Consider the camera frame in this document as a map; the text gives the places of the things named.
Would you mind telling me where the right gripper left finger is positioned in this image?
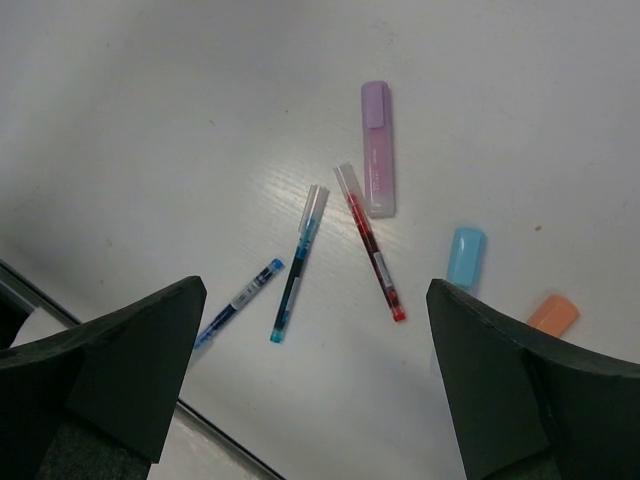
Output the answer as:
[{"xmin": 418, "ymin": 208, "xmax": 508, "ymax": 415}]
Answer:
[{"xmin": 1, "ymin": 276, "xmax": 207, "ymax": 479}]

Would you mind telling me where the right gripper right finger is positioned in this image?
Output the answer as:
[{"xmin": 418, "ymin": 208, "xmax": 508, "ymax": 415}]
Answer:
[{"xmin": 426, "ymin": 279, "xmax": 639, "ymax": 479}]

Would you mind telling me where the orange highlighter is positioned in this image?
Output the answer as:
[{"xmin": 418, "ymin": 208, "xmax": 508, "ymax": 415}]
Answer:
[{"xmin": 527, "ymin": 294, "xmax": 580, "ymax": 338}]

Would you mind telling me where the blue highlighter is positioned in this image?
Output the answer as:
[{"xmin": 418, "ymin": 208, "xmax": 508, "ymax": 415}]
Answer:
[{"xmin": 447, "ymin": 226, "xmax": 487, "ymax": 290}]

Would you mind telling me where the red gel pen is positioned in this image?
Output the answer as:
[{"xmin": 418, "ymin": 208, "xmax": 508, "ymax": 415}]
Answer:
[{"xmin": 334, "ymin": 163, "xmax": 406, "ymax": 323}]

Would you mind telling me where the dark blue gel pen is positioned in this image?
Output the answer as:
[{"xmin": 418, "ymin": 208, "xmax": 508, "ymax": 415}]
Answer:
[{"xmin": 193, "ymin": 258, "xmax": 284, "ymax": 352}]

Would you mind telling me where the teal gel pen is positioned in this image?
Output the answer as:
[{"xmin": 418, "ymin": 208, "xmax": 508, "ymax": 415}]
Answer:
[{"xmin": 270, "ymin": 185, "xmax": 329, "ymax": 344}]

